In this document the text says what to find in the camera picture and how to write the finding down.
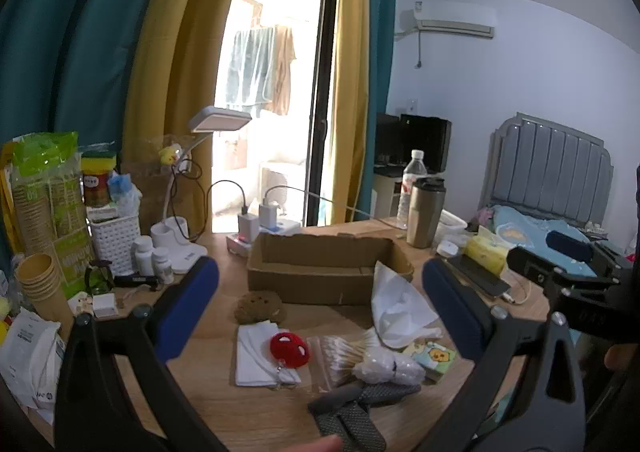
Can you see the white cabinet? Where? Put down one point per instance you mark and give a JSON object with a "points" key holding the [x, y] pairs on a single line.
{"points": [[382, 194]]}

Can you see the grey padded headboard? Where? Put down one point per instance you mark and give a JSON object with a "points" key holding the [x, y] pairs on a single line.
{"points": [[545, 167]]}

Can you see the small white plug adapter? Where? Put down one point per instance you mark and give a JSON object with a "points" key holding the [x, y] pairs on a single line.
{"points": [[102, 306]]}

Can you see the white wet wipes pack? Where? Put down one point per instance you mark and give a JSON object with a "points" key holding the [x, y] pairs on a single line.
{"points": [[30, 357]]}

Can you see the green paper cup package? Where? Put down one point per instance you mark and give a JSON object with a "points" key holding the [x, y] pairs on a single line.
{"points": [[47, 197]]}

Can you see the cardboard box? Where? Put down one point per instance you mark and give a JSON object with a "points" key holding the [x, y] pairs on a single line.
{"points": [[320, 277]]}

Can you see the outdoor air conditioner unit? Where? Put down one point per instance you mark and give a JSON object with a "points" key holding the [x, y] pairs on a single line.
{"points": [[280, 187]]}

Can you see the black computer monitor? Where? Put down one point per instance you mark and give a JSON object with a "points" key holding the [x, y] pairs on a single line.
{"points": [[420, 142]]}

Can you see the small white round case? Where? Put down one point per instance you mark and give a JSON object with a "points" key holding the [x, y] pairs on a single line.
{"points": [[447, 248]]}

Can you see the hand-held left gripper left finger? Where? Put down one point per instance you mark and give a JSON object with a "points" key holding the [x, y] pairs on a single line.
{"points": [[192, 302]]}

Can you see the large white pill bottle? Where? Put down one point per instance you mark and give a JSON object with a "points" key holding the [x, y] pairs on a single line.
{"points": [[143, 257]]}

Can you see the small white pill bottle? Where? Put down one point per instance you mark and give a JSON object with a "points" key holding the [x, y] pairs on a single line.
{"points": [[163, 266]]}

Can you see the bag of white cotton balls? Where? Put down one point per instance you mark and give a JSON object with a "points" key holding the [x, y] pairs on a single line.
{"points": [[387, 367]]}

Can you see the stack of paper cups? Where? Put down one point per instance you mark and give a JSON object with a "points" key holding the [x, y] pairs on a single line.
{"points": [[42, 289]]}

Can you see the bag of cotton swabs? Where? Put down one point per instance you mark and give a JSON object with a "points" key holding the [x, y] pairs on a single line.
{"points": [[335, 357]]}

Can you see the blue printed blanket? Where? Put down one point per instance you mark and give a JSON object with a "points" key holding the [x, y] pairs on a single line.
{"points": [[525, 232]]}

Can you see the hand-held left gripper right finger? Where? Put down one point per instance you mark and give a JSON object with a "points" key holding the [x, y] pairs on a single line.
{"points": [[450, 307]]}

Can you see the person's left hand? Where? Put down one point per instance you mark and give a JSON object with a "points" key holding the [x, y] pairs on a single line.
{"points": [[317, 445]]}

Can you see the white tissue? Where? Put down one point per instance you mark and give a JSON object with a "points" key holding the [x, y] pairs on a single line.
{"points": [[400, 312]]}

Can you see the black door frame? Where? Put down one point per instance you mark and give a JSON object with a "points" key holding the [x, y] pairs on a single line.
{"points": [[325, 82]]}

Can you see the white plastic basket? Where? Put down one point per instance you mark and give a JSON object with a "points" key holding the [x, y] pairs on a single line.
{"points": [[116, 242]]}

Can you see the black rectangular device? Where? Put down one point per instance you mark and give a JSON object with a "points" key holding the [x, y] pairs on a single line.
{"points": [[135, 280]]}

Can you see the white folded napkin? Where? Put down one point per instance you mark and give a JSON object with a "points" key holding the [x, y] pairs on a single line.
{"points": [[252, 357]]}

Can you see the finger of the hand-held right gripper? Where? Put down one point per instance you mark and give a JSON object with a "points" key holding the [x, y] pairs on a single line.
{"points": [[530, 264], [567, 243]]}

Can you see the person's right hand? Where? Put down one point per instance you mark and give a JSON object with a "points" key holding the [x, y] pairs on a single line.
{"points": [[622, 357]]}

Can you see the jar with red label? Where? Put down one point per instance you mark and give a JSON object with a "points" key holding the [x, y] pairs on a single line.
{"points": [[96, 189]]}

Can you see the grey knit glove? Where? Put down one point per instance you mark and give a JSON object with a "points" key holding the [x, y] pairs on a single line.
{"points": [[355, 419]]}

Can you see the yellow duck toy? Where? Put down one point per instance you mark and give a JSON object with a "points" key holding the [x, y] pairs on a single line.
{"points": [[170, 155]]}

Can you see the steel tumbler with black lid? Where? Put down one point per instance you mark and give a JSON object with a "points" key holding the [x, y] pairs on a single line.
{"points": [[424, 217]]}

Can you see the white plastic container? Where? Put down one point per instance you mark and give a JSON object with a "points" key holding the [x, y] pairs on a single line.
{"points": [[452, 224]]}

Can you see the duck print tissue packet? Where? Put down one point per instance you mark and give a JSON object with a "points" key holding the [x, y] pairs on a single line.
{"points": [[435, 359]]}

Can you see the clear plastic water bottle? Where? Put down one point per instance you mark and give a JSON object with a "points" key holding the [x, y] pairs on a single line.
{"points": [[407, 182]]}

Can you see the yellow tissue pack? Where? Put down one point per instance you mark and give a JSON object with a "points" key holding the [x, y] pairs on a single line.
{"points": [[487, 252]]}

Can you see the white air conditioner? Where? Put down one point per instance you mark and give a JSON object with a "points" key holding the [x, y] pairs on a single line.
{"points": [[452, 20]]}

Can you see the green glasses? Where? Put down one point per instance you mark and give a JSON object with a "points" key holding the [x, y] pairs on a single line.
{"points": [[98, 277]]}

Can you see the hanging blue-green towel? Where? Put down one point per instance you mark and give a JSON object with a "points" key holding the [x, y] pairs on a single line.
{"points": [[247, 67]]}

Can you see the blue plastic bag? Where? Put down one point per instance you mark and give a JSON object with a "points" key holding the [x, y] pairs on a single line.
{"points": [[125, 189]]}

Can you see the yellow green sponge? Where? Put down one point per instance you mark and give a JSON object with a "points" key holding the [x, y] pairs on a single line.
{"points": [[99, 163]]}

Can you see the hanging tan shirt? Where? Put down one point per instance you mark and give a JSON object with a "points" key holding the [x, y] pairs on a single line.
{"points": [[284, 67]]}

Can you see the yellow curtain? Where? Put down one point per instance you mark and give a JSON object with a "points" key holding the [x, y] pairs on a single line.
{"points": [[352, 82], [180, 32]]}

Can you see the black phone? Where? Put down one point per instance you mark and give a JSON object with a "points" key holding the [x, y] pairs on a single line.
{"points": [[477, 277]]}

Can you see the white desk lamp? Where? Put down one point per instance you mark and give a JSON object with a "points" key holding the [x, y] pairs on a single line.
{"points": [[175, 242]]}

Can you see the brown cookie plush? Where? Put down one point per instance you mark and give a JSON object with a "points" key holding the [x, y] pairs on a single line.
{"points": [[260, 307]]}

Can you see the white power strip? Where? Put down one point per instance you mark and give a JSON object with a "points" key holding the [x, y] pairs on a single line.
{"points": [[280, 227]]}

